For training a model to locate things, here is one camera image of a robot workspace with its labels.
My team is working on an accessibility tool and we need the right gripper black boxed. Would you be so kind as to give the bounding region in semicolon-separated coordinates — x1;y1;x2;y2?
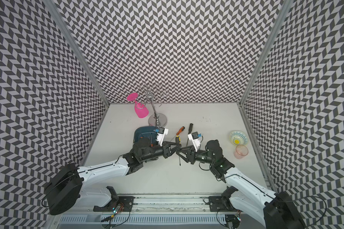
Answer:
176;145;215;165

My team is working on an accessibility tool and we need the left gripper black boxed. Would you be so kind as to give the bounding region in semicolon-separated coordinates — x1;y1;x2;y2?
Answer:
141;141;182;162

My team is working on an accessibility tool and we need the black yellow phillips screwdriver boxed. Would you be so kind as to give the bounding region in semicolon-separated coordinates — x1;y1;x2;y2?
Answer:
175;135;181;156

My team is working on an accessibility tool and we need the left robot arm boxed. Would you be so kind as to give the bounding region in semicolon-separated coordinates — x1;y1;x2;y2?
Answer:
43;136;181;215

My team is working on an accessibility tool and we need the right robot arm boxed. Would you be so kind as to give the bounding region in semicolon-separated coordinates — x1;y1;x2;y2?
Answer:
176;140;306;229

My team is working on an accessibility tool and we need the teal plastic storage box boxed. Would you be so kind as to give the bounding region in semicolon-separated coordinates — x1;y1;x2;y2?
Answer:
133;126;158;145

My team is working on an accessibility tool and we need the black yellow long screwdriver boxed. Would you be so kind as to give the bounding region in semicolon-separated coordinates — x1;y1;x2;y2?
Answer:
186;123;194;146

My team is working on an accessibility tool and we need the pink plastic wine glass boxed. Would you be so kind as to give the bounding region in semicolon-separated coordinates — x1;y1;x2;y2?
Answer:
127;93;149;119

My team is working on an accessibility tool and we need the patterned ceramic bowl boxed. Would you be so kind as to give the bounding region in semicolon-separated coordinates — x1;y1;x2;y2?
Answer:
229;130;249;146

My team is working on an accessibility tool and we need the pink transparent cup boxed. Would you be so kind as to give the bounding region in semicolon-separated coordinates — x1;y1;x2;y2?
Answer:
234;145;248;159

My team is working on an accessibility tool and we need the chrome glass holder stand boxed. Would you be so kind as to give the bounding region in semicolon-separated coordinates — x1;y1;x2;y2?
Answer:
140;84;168;127

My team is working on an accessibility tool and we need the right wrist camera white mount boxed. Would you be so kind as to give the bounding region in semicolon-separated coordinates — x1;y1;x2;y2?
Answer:
188;132;203;152

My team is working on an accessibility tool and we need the small orange handle screwdriver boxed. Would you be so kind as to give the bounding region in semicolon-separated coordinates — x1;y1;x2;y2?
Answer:
171;126;185;141

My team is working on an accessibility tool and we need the aluminium front rail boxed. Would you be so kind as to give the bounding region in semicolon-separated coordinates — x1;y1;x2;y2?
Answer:
50;194;279;215

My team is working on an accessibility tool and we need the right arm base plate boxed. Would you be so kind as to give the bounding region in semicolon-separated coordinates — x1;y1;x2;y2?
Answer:
208;196;233;212

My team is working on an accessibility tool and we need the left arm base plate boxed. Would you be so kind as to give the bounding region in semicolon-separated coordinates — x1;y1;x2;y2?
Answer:
93;196;135;212

